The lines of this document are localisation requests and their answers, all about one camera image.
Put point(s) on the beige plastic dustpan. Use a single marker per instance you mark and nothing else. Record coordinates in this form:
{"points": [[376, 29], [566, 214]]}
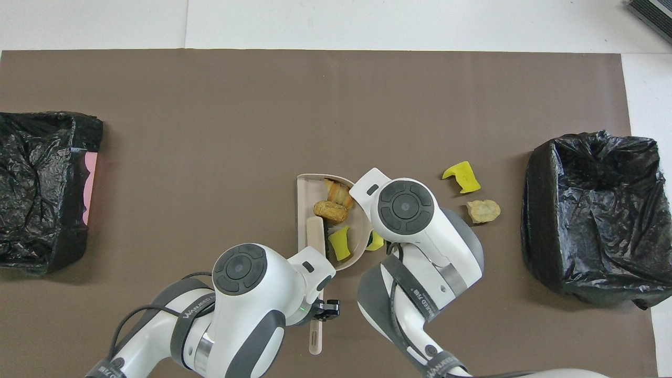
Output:
{"points": [[308, 202]]}

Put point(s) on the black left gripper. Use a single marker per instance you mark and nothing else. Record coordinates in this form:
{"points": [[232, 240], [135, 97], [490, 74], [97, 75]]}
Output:
{"points": [[321, 311]]}

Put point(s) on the dark grey ribbed panel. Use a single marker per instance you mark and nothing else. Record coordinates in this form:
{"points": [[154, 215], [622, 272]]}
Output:
{"points": [[656, 13]]}

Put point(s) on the sliced crusty bread piece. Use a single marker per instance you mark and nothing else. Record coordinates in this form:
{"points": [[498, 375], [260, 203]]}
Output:
{"points": [[340, 191]]}

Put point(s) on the brown round bread roll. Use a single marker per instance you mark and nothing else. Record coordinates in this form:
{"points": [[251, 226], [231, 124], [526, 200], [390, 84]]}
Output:
{"points": [[331, 211]]}

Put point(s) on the notched yellow sponge piece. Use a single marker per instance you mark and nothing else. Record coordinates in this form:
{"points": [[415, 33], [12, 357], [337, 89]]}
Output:
{"points": [[464, 176]]}

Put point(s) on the pale bread chunk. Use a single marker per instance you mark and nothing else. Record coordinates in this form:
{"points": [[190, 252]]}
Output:
{"points": [[483, 211]]}

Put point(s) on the yellow and green sponge piece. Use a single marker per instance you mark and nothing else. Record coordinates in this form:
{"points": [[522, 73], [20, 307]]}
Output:
{"points": [[376, 242], [340, 245]]}

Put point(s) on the brown paper table mat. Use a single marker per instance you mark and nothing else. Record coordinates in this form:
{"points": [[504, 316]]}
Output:
{"points": [[210, 131]]}

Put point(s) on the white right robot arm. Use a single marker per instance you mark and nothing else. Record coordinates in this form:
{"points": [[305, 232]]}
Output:
{"points": [[415, 220]]}

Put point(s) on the beige hand brush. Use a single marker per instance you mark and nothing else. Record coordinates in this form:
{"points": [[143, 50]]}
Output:
{"points": [[315, 236]]}

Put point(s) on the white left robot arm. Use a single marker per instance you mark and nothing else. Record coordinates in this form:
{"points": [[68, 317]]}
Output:
{"points": [[247, 294]]}

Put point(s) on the pink plastic bin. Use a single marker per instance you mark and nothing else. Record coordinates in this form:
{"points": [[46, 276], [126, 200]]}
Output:
{"points": [[90, 184]]}

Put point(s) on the black plastic trash bag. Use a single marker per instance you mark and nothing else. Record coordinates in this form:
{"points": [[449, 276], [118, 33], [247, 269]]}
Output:
{"points": [[604, 184], [37, 184]]}

